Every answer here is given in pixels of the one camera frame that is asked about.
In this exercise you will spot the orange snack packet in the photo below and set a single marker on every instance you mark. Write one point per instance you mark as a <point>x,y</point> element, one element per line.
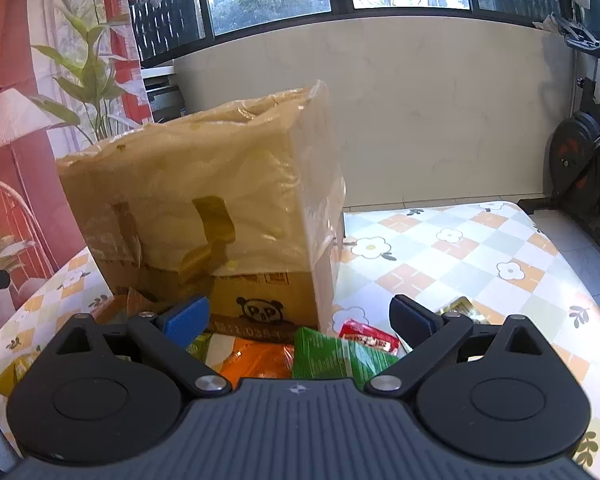
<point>260,360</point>

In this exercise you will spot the yellow-green snack packet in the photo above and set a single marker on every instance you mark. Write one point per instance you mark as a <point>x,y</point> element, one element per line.
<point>15,371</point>

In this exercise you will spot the pale green snack packet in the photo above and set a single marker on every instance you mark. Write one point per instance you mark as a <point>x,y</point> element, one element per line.
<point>215,347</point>

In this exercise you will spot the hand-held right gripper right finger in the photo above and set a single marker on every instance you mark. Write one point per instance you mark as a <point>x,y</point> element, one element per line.
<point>411,321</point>

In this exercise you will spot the white appliance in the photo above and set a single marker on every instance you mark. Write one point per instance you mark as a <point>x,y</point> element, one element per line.
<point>162,87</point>

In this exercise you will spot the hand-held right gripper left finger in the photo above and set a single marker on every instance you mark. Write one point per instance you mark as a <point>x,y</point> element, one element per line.
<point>184,319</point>

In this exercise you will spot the red printed curtain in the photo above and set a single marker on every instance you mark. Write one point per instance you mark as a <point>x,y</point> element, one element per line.
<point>20,185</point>

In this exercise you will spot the checked floral tablecloth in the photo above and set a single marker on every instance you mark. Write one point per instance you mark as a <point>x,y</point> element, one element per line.
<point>455,260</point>

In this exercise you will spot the red snack packet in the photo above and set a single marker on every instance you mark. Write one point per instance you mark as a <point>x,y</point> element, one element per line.
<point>367,334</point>

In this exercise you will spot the plastic-lined cardboard box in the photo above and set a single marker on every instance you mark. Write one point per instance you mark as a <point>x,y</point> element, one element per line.
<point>205,160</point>

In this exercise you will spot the black exercise bike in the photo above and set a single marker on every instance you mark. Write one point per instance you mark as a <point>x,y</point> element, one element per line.
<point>575,150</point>

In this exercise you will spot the gold snack packet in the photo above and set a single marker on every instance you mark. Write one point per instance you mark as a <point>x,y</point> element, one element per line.
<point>462,305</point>

